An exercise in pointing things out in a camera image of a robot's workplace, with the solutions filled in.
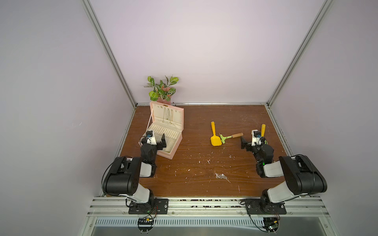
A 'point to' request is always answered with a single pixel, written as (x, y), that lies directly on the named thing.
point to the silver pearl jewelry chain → (221, 176)
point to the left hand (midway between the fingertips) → (157, 133)
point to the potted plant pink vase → (161, 92)
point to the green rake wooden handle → (223, 138)
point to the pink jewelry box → (168, 120)
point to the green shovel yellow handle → (263, 130)
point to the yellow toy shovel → (215, 140)
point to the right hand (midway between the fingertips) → (253, 133)
